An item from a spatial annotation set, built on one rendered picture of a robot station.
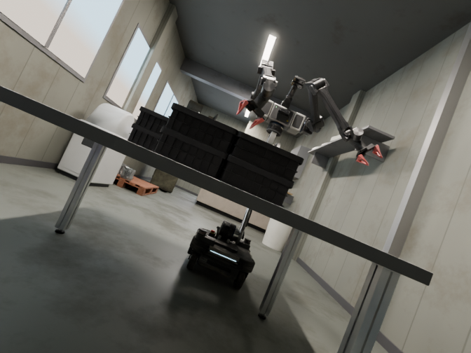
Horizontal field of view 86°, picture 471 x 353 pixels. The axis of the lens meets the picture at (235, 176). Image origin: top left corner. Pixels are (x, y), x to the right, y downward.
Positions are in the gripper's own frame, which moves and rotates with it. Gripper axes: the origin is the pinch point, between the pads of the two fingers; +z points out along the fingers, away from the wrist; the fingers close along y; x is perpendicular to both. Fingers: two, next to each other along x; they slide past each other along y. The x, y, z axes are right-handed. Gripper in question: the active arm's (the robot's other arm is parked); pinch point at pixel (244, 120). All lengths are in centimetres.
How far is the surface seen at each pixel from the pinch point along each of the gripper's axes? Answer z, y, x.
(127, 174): 81, 5, 366
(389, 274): 26, 48, -66
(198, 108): -167, 49, 609
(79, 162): 99, -57, 276
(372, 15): -274, 78, 129
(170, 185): 52, 123, 560
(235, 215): 6, 300, 504
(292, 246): 29, 87, 18
